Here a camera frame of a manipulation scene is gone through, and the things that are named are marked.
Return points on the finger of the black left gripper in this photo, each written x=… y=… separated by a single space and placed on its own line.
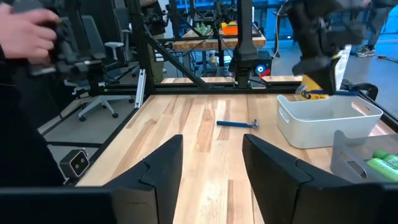
x=331 y=81
x=311 y=68

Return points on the black table clamp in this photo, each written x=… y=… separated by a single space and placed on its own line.
x=370 y=88

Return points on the green plastic figures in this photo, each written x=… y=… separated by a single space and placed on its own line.
x=202 y=29

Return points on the green packet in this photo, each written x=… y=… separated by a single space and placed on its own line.
x=384 y=169

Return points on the smoked dark transparent bin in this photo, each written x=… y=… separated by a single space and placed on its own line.
x=345 y=155

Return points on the dark blue disposable razor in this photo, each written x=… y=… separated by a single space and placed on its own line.
x=236 y=124

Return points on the person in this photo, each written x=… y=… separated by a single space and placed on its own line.
x=377 y=18
x=18 y=130

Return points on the frosted translucent plastic bin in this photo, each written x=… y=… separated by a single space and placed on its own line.
x=311 y=130

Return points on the green packets pair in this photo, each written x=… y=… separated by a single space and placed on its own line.
x=387 y=157

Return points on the person's hand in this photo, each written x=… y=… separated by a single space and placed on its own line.
x=21 y=34

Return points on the yellow canister with white lid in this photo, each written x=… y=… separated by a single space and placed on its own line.
x=311 y=88

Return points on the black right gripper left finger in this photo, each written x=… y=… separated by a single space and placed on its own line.
x=155 y=189

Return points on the white-base office chair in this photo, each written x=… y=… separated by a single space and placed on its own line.
x=93 y=37

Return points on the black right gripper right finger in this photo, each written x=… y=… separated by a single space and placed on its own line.
x=280 y=193

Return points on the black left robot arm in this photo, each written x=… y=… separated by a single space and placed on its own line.
x=245 y=46

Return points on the black computer with blue light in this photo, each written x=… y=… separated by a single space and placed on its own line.
x=262 y=69

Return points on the black table-level camera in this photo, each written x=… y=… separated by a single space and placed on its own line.
x=74 y=163

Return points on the silver aluminium bracket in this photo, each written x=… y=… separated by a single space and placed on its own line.
x=140 y=90

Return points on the orange plastic box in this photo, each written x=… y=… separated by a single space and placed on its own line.
x=230 y=29

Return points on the wooden top workbench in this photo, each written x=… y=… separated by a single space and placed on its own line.
x=202 y=43

